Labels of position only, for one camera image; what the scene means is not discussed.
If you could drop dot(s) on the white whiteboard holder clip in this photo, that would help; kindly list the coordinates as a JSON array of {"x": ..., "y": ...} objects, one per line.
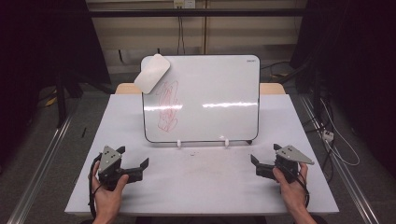
[
  {"x": 179, "y": 143},
  {"x": 226, "y": 142}
]

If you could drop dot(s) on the person's left hand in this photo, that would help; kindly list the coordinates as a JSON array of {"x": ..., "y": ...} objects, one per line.
[{"x": 107, "y": 200}]

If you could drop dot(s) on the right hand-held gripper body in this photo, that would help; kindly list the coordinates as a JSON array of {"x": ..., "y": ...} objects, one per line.
[{"x": 288, "y": 165}]

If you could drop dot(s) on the small black floor object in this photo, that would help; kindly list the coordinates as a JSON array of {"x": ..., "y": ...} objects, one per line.
[{"x": 83, "y": 132}]

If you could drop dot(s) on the aluminium floor rail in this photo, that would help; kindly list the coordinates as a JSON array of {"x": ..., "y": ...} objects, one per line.
[
  {"x": 348, "y": 177},
  {"x": 40, "y": 168}
]

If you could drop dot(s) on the wooden table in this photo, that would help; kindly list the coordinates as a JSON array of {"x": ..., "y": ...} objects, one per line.
[{"x": 126, "y": 89}]

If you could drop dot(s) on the black whiteboard foot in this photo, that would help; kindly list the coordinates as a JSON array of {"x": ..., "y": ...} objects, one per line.
[{"x": 249, "y": 142}]

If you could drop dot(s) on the black horizontal bar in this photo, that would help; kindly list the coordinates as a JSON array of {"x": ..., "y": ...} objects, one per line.
[{"x": 199, "y": 12}]

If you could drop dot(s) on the white oval whiteboard eraser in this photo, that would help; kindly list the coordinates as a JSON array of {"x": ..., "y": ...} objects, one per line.
[{"x": 152, "y": 74}]

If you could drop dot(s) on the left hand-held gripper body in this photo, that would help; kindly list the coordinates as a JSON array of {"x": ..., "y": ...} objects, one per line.
[{"x": 109, "y": 158}]

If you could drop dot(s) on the black metal stand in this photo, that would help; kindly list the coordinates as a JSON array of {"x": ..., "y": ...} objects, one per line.
[{"x": 61, "y": 102}]

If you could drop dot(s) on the white dry-erase whiteboard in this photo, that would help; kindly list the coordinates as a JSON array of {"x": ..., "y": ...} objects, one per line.
[{"x": 211, "y": 84}]

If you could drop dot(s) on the white wall socket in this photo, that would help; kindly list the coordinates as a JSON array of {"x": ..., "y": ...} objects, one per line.
[{"x": 184, "y": 3}]

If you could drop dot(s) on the black curtain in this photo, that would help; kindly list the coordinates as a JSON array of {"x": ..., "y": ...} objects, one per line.
[
  {"x": 358, "y": 62},
  {"x": 37, "y": 46}
]

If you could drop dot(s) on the person's right hand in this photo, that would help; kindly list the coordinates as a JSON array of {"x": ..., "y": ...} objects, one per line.
[{"x": 292, "y": 194}]

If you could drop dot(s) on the white power strip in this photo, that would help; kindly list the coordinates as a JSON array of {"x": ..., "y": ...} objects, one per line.
[{"x": 328, "y": 135}]

